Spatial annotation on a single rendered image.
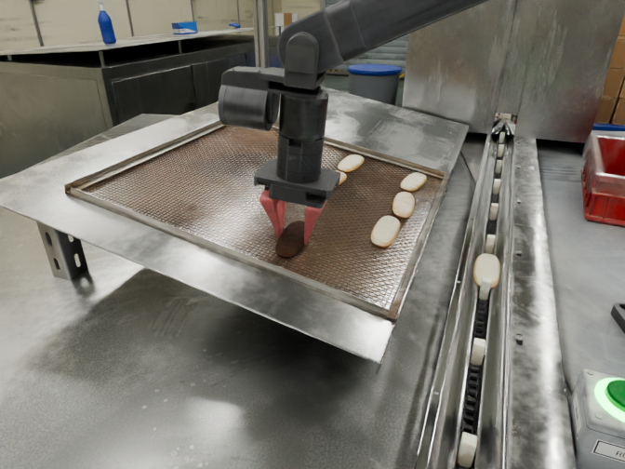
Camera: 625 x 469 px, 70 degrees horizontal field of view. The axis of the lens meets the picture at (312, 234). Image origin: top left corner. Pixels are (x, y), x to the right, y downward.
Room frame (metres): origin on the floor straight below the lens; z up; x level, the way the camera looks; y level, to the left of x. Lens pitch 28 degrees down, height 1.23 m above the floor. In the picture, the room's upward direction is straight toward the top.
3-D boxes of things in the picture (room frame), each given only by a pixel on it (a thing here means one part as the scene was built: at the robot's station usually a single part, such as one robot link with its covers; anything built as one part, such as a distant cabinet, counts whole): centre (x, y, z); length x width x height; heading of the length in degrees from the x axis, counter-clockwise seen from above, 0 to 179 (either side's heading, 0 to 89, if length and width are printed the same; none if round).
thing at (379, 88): (4.25, -0.55, 0.33); 0.48 x 0.48 x 0.66
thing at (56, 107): (3.13, 1.02, 0.51); 1.93 x 1.05 x 1.02; 158
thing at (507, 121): (1.31, -0.56, 0.90); 0.06 x 0.01 x 0.06; 68
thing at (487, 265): (0.59, -0.27, 0.86); 0.10 x 0.04 x 0.01; 158
